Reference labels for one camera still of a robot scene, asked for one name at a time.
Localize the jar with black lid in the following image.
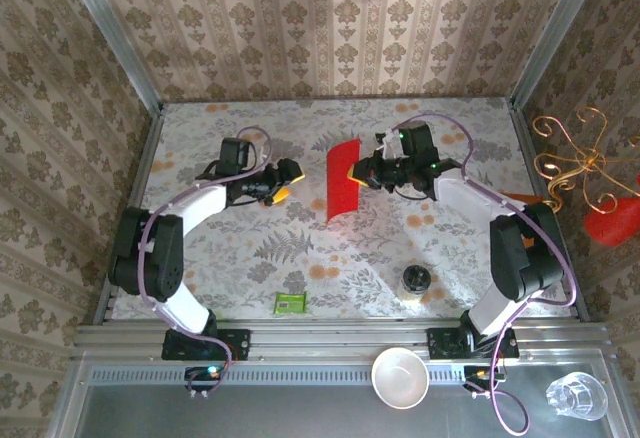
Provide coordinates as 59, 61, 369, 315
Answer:
401, 264, 433, 305

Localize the green packet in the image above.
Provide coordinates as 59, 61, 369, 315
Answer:
273, 291, 308, 316

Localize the orange wooden board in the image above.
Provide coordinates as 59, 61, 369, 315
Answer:
499, 190, 545, 207

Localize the white bowl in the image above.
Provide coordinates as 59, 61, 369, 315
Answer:
370, 347, 431, 411

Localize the grey metal shelf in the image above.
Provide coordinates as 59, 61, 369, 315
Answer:
47, 355, 634, 438

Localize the red heart decoration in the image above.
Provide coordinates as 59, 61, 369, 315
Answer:
583, 172, 640, 248

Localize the clear drinking glass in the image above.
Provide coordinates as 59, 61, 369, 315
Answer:
544, 371, 610, 423

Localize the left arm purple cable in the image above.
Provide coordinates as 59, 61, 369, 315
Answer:
137, 126, 275, 399

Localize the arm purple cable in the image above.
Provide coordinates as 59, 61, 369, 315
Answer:
394, 113, 581, 434
137, 126, 275, 399

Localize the aluminium side rail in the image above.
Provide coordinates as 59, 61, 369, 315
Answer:
507, 97, 592, 323
92, 102, 167, 327

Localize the aluminium front rail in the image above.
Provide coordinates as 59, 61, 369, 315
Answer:
73, 318, 615, 362

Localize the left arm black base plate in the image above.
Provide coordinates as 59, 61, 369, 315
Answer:
160, 328, 252, 362

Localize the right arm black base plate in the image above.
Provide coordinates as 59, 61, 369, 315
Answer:
426, 326, 520, 360

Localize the slotted grey cable duct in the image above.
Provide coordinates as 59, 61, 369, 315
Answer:
88, 367, 469, 387

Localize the gold wire ornament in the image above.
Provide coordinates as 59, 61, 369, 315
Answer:
522, 106, 640, 234

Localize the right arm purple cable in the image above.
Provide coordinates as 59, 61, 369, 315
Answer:
394, 113, 581, 434

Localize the aluminium frame post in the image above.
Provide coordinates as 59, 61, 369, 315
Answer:
508, 0, 610, 109
57, 0, 166, 115

